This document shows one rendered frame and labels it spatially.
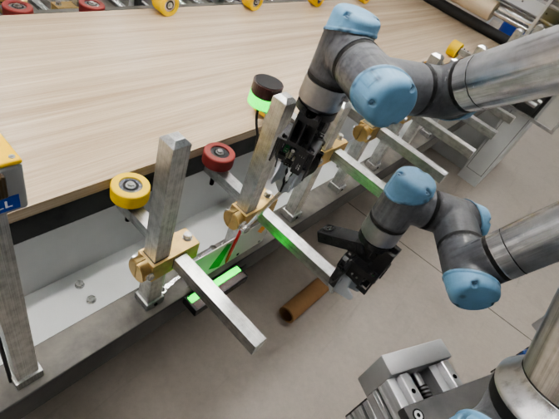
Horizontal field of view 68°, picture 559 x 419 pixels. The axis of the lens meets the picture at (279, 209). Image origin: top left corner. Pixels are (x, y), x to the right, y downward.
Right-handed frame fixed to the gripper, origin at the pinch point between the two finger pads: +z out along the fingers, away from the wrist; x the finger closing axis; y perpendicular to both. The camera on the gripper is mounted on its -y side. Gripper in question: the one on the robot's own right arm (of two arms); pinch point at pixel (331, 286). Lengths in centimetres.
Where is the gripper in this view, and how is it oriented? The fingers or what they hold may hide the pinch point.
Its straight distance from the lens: 96.6
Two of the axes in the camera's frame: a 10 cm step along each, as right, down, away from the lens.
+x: 6.4, -3.7, 6.7
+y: 7.1, 6.2, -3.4
